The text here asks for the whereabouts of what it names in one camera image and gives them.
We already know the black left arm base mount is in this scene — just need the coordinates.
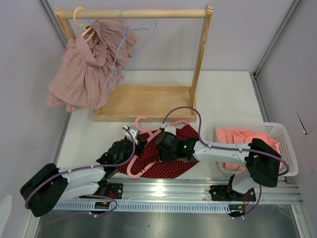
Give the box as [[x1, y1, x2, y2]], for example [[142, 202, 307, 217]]
[[94, 180, 123, 199]]

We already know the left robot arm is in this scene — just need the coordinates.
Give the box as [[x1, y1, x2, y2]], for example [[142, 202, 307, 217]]
[[20, 139, 147, 217]]

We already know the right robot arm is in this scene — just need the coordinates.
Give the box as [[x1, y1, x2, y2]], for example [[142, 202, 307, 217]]
[[156, 132, 282, 200]]

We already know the salmon pink garment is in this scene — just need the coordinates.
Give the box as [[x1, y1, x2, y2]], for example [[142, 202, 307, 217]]
[[214, 127, 281, 172]]

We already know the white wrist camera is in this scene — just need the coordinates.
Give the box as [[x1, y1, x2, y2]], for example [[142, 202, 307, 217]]
[[160, 123, 176, 136], [123, 126, 140, 144]]

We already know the dark red dotted garment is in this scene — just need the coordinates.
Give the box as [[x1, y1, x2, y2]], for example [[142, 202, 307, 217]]
[[118, 130, 197, 179]]

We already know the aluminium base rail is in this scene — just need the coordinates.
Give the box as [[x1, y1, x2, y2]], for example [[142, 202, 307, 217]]
[[54, 176, 304, 205]]

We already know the white slotted cable duct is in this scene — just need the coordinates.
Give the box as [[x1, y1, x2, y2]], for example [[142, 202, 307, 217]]
[[54, 201, 243, 214]]

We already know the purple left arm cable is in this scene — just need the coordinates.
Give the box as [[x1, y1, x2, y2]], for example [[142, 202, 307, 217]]
[[24, 126, 118, 221]]

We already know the wooden clothes rack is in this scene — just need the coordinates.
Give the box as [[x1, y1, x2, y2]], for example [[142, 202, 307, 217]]
[[54, 4, 213, 122]]

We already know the cream plastic hanger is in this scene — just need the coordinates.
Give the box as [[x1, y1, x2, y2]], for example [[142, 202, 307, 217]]
[[73, 6, 96, 42]]

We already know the pink plastic hanger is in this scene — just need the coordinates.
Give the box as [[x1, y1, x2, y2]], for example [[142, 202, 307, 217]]
[[126, 116, 189, 179]]

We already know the dusty pink skirt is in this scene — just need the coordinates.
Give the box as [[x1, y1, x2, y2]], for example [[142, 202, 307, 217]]
[[47, 19, 137, 112]]

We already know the white plastic laundry basket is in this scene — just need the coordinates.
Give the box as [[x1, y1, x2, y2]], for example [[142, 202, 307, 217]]
[[214, 122, 299, 177]]

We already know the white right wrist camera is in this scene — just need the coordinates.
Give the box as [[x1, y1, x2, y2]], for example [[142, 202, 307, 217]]
[[160, 123, 176, 136]]

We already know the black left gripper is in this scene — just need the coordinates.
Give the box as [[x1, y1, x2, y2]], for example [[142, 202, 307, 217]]
[[115, 137, 147, 168]]

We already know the blue wire hanger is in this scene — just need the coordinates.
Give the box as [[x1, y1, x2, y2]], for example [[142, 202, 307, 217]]
[[103, 8, 158, 91]]

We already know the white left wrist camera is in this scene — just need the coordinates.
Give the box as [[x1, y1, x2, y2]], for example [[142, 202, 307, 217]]
[[123, 126, 140, 144]]

